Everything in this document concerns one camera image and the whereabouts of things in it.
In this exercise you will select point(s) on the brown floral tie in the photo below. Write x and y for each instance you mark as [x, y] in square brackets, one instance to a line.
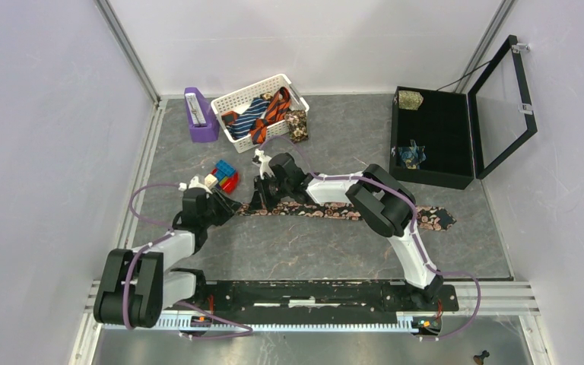
[296, 121]

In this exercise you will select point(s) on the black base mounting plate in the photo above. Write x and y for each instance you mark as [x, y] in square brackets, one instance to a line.
[320, 302]

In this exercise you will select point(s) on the black tie display box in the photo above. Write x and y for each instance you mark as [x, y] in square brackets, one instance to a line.
[468, 135]

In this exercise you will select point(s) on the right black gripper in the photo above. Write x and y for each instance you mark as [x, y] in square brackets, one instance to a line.
[260, 200]

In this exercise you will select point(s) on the orange navy striped tie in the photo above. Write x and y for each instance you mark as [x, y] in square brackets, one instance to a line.
[275, 112]

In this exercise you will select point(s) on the purple metronome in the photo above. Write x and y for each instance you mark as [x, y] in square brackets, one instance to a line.
[203, 124]

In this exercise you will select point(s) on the black pink floral tie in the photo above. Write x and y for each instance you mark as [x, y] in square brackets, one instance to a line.
[428, 217]

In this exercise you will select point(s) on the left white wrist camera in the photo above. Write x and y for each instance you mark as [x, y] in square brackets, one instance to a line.
[194, 183]

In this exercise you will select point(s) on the navy white striped tie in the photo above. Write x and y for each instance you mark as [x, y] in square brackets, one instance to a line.
[240, 126]

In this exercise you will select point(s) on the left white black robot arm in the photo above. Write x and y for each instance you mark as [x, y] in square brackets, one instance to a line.
[138, 284]

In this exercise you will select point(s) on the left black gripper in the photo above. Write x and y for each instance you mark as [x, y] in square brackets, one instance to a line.
[227, 206]

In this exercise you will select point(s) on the small black floor object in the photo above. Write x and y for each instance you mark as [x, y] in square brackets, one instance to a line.
[479, 359]

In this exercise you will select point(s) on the gold rolled tie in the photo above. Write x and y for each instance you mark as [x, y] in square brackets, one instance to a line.
[409, 100]

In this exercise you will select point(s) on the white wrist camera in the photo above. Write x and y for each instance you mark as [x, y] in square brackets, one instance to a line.
[194, 183]
[261, 160]

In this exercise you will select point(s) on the white plastic basket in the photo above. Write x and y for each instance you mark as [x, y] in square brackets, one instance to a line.
[231, 105]

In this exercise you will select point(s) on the white slotted cable duct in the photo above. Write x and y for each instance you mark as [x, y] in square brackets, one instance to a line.
[184, 321]

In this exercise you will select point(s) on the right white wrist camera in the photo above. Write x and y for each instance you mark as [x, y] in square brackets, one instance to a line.
[261, 160]

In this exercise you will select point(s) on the colourful toy block stack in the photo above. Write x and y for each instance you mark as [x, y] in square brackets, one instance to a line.
[224, 177]

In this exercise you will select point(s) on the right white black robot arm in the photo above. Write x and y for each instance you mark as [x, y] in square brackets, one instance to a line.
[383, 203]

